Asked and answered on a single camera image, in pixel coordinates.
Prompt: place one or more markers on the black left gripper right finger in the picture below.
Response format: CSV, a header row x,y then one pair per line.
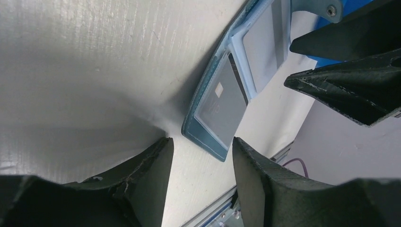
x,y
273,196

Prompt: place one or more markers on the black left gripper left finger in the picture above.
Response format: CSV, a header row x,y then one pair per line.
x,y
131,194

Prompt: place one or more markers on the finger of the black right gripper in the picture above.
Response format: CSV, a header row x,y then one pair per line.
x,y
371,30
366,91

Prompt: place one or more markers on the silver credit card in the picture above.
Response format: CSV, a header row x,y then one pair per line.
x,y
224,102

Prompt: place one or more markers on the white magnetic stripe card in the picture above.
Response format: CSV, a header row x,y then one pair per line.
x,y
267,41

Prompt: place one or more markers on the teal leather card holder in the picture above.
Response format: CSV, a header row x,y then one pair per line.
x,y
232,42

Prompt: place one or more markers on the aluminium front frame rail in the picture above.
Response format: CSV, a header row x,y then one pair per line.
x,y
218,212

